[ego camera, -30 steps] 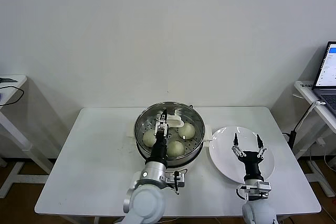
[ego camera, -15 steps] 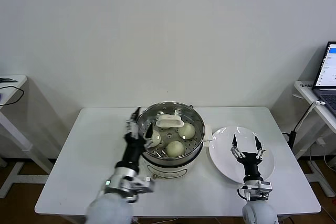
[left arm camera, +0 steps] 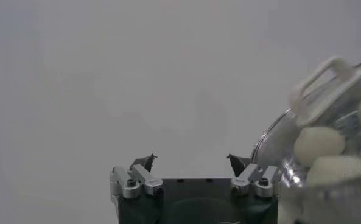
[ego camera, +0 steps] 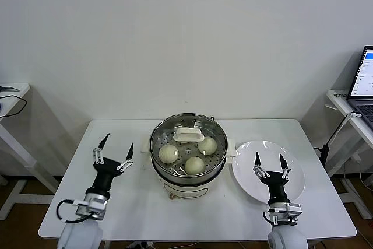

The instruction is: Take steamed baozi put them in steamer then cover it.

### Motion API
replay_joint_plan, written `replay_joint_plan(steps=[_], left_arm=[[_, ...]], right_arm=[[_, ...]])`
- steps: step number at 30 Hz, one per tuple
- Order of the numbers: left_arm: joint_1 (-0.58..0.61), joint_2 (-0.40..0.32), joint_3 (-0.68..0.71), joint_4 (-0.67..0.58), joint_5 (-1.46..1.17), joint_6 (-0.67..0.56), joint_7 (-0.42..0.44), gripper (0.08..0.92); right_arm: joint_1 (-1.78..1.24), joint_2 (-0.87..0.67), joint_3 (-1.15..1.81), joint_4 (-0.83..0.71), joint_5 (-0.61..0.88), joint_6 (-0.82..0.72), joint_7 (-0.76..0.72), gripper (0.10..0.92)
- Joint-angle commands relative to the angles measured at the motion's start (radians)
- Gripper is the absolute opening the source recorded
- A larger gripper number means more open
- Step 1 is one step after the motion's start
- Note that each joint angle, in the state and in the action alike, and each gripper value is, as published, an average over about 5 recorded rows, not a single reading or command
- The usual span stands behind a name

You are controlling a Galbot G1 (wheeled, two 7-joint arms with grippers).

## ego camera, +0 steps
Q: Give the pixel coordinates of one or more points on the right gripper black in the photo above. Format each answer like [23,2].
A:
[277,185]

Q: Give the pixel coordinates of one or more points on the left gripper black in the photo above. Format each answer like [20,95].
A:
[106,173]

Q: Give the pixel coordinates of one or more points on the white steamed baozi bun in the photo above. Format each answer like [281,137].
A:
[194,166]
[168,154]
[207,146]

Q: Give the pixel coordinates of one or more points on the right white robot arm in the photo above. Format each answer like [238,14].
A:
[287,237]

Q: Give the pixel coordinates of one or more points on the stainless steel steamer basket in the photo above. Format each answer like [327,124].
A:
[201,175]

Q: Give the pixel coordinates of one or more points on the white round plate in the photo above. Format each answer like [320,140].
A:
[250,179]

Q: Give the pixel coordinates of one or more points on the white charger plug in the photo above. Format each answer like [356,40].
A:
[356,157]

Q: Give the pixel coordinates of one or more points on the white side table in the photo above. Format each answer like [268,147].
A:
[11,106]
[338,97]

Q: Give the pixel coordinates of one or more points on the flat black device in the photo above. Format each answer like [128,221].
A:
[8,88]

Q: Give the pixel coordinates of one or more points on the grey open laptop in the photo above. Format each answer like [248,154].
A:
[365,71]

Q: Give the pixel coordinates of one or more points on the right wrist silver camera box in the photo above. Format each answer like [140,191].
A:
[292,209]

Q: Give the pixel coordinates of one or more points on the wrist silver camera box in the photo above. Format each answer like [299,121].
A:
[93,206]
[292,209]

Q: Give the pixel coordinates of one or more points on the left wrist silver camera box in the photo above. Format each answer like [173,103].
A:
[93,206]

